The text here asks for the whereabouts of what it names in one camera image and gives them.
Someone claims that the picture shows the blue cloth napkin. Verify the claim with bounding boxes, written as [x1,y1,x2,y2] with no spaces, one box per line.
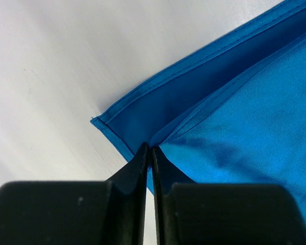
[91,1,306,221]

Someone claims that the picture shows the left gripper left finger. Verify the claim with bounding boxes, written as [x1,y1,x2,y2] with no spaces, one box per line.
[0,143,148,244]

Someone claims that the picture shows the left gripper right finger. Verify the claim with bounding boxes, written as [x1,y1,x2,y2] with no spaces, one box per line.
[151,148,306,244]

